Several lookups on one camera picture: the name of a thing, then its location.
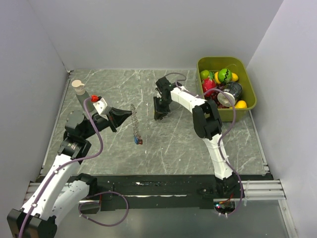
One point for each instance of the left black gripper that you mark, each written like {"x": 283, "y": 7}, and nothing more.
{"x": 119, "y": 115}

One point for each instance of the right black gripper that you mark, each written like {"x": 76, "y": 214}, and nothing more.
{"x": 158, "y": 112}

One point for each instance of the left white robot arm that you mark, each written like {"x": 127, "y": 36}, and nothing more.
{"x": 42, "y": 214}

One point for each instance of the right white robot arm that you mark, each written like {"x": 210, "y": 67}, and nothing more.
{"x": 207, "y": 125}

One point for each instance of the grey bottle with beige cap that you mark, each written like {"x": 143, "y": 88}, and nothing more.
{"x": 82, "y": 94}

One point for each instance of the red dragon fruit toy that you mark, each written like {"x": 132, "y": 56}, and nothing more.
{"x": 207, "y": 84}

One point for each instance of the dark grapes toy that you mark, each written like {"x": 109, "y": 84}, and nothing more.
{"x": 220, "y": 99}

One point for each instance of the green lime toy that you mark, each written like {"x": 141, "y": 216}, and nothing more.
{"x": 204, "y": 74}

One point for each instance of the green watermelon toy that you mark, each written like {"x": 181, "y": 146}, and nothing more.
{"x": 224, "y": 75}

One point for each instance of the black tin can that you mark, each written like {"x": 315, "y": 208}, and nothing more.
{"x": 233, "y": 91}

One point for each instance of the yellow lemon toy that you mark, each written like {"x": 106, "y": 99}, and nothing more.
{"x": 234, "y": 77}

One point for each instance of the yellow banana toy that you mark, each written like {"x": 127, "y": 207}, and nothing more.
{"x": 241, "y": 105}

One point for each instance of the olive green plastic bin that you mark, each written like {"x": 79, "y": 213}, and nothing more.
{"x": 236, "y": 66}

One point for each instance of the black mounting base plate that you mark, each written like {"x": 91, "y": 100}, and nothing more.
{"x": 160, "y": 191}

